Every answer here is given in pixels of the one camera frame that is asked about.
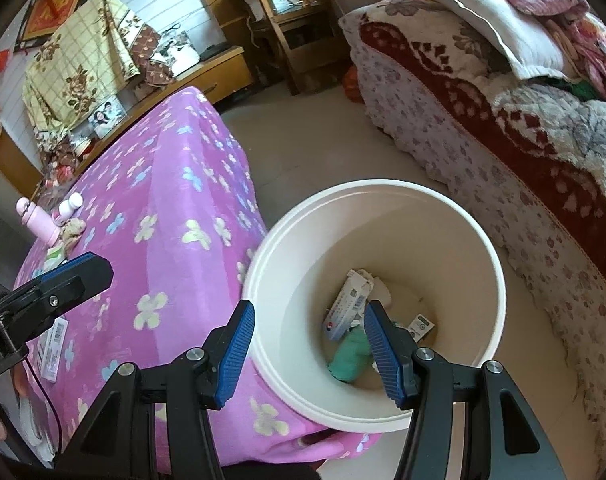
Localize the white plastic bucket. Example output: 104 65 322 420
242 179 508 433

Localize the red wall hanging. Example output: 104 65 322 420
13 0 106 53

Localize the pink insulated bottle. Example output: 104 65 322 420
16 197 61 247

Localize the wooden chair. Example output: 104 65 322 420
225 0 344 96

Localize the cream floral hanging blanket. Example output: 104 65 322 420
23 0 179 136

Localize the red plastic bag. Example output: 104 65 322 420
345 67 366 106

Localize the white blue medicine box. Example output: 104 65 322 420
325 269 376 343

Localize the white pillow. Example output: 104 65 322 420
400 0 568 81

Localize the white crumpled paper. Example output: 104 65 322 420
368 275 394 311

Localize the pink floral blanket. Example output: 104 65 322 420
13 86 384 466

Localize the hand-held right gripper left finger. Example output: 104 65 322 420
56 300 256 480

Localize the white bottle with pink label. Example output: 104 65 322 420
53 192 83 226

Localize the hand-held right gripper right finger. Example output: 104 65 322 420
364 300 566 480

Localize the purple floral bed sheet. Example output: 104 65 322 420
338 10 606 461

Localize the pile of gift packages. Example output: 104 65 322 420
36 130 96 191

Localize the small green white box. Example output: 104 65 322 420
405 312 431 341

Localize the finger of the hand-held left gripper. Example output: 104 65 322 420
33 252 98 286
8 258 115 357

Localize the wooden sideboard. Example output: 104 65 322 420
0 44 256 196

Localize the white printed bag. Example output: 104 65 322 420
150 30 200 68

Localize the black cable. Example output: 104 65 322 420
26 350 64 456

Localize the red white patterned blanket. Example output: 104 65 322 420
358 0 606 281

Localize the framed photo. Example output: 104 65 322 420
87 95 125 138

